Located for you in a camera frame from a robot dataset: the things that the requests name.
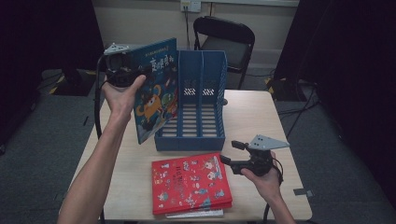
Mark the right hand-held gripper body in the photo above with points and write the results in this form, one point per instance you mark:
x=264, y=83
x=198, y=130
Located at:
x=260, y=161

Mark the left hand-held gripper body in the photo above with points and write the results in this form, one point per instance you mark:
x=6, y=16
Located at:
x=120, y=71

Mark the blue cartoon picture book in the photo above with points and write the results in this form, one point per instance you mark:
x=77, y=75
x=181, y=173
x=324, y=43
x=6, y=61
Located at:
x=155, y=99

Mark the blue plastic file rack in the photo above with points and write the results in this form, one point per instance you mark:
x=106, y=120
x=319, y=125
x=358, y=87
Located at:
x=202, y=74

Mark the white book with green picture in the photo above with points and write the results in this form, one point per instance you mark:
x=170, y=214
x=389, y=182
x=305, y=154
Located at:
x=196, y=214

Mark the person's right hand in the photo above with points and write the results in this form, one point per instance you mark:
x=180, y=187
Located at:
x=267, y=186

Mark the person's left hand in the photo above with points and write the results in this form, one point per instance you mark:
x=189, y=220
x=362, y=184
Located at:
x=121, y=99

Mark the small dark knob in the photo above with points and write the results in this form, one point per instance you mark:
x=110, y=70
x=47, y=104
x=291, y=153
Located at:
x=225, y=101

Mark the black stand base yellow tape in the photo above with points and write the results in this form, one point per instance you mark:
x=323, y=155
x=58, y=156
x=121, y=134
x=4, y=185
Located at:
x=74, y=85
x=286, y=90

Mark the grey tape piece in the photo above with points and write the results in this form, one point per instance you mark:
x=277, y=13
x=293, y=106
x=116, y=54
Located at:
x=302, y=192
x=59, y=196

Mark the black curtain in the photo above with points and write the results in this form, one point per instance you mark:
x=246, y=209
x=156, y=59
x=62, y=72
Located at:
x=351, y=62
x=46, y=31

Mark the black folding chair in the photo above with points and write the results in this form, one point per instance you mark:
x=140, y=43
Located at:
x=230, y=34

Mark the white wall socket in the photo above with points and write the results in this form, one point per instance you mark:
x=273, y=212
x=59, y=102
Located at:
x=190, y=5

